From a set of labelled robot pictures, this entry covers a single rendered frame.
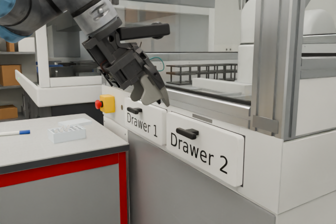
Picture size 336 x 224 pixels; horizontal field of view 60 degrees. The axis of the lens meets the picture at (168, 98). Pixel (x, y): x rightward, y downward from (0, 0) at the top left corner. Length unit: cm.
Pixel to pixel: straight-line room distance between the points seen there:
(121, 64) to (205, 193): 40
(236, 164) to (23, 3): 48
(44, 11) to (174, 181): 58
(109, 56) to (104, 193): 69
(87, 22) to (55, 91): 118
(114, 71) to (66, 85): 117
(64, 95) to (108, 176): 72
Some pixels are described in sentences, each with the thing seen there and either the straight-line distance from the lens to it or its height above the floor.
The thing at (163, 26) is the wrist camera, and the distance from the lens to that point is 62.
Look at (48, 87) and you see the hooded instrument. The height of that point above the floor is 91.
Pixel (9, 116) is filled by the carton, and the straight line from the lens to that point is 473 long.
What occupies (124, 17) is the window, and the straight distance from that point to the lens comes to 118.
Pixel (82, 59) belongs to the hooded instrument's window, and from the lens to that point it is 175.
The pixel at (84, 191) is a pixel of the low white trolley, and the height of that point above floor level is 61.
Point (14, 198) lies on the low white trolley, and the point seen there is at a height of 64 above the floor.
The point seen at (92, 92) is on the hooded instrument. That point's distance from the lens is 176.
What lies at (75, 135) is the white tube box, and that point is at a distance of 119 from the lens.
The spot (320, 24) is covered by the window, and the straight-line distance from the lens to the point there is 64.
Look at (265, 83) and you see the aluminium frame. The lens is 57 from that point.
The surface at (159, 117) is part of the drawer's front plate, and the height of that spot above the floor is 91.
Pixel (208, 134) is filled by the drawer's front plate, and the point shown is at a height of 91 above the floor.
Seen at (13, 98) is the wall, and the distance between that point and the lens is 514.
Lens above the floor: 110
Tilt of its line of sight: 9 degrees down
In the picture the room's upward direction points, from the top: straight up
